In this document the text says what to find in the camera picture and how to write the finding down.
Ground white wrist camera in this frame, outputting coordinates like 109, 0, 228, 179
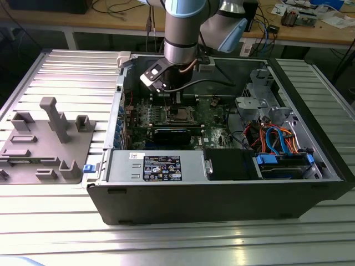
140, 58, 169, 93

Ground grey component box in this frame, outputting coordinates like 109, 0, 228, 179
298, 10, 318, 28

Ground green motherboard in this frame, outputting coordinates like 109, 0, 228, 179
123, 96, 245, 152

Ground grey parts rack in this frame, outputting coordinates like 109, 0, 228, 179
0, 96, 97, 185

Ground black camera cable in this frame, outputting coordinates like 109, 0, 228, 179
164, 79, 237, 92

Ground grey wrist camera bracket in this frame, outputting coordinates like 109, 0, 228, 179
197, 54, 216, 73

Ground black drive bay cover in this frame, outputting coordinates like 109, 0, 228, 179
204, 148, 263, 181

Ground hard disk in blue carrier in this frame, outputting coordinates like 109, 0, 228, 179
255, 154, 315, 180

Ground wooden desk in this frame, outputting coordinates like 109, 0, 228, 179
0, 0, 355, 51

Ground dark box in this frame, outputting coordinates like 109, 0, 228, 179
7, 0, 91, 15

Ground metal socket cover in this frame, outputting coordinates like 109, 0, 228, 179
167, 105, 197, 123

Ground black RAM slot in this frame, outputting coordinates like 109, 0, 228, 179
150, 98, 199, 106
150, 93, 198, 100

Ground grey plastic case latch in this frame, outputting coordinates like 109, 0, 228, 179
116, 51, 133, 69

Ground blue cable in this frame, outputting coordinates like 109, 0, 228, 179
263, 16, 275, 58

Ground silver CPU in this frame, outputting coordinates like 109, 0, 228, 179
174, 107, 192, 120

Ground white papers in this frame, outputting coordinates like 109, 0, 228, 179
323, 15, 354, 29

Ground orange wire bundle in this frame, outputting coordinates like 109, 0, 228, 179
246, 121, 301, 155

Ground bronze cable loop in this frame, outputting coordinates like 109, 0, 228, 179
179, 60, 198, 74

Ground blue card retention clips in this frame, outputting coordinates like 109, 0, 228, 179
115, 105, 126, 150

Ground blue flat wire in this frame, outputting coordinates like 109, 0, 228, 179
265, 126, 286, 156

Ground pale blue object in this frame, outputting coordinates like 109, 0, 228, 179
0, 256, 45, 266

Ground copper heatsink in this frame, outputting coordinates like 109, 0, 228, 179
281, 7, 300, 28

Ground white label sheet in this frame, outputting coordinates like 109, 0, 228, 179
240, 41, 255, 58

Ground black wire loop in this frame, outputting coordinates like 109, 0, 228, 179
226, 102, 252, 150

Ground black desktop device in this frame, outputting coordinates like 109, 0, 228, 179
243, 0, 260, 33

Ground black graphics card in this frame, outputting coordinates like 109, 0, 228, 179
153, 127, 192, 146

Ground black PC case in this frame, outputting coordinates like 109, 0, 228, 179
86, 51, 355, 227

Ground grey power supply with label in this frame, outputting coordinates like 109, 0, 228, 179
106, 149, 207, 183

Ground grey metal drive cage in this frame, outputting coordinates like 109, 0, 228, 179
235, 68, 295, 125

